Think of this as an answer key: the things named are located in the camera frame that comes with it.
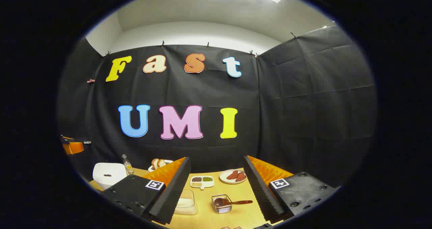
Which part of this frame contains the small clear bottle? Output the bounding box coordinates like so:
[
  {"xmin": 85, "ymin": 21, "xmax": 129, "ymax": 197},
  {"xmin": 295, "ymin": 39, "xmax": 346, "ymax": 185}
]
[{"xmin": 122, "ymin": 154, "xmax": 134, "ymax": 174}]

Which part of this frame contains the brown wooden spoon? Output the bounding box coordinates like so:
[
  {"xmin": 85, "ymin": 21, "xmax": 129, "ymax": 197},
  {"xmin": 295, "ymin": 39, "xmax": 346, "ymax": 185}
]
[{"xmin": 214, "ymin": 198, "xmax": 253, "ymax": 208}]

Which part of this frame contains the white toaster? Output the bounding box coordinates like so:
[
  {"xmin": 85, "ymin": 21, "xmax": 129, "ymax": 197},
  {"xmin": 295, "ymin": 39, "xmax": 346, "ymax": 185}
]
[{"xmin": 148, "ymin": 159, "xmax": 174, "ymax": 172}]

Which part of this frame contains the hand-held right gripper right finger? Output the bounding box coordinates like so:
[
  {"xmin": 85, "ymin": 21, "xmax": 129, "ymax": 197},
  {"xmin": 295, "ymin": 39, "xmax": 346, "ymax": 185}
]
[{"xmin": 244, "ymin": 155, "xmax": 338, "ymax": 224}]

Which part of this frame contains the wire chopstick holder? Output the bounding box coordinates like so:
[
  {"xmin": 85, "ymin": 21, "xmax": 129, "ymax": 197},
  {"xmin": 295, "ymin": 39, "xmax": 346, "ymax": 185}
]
[{"xmin": 211, "ymin": 194, "xmax": 233, "ymax": 214}]

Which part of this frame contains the white divided bean dish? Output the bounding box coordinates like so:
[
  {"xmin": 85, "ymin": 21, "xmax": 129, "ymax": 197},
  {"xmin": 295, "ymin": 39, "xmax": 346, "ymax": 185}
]
[{"xmin": 190, "ymin": 175, "xmax": 215, "ymax": 190}]

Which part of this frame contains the clear rice container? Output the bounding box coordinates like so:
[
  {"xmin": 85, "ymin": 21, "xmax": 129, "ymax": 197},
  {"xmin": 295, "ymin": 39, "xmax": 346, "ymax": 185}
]
[{"xmin": 174, "ymin": 189, "xmax": 198, "ymax": 215}]

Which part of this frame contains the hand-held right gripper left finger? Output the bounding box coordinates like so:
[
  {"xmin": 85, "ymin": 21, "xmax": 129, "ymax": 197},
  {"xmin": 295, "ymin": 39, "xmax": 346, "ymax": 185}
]
[{"xmin": 101, "ymin": 156, "xmax": 191, "ymax": 225}]

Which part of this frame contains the white rice cooker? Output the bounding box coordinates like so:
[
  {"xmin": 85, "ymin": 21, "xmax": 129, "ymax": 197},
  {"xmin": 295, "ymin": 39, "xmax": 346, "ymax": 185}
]
[{"xmin": 93, "ymin": 162, "xmax": 128, "ymax": 190}]

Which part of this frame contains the round white plate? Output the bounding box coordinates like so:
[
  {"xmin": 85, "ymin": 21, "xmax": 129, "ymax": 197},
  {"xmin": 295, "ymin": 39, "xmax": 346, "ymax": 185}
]
[{"xmin": 219, "ymin": 169, "xmax": 247, "ymax": 184}]

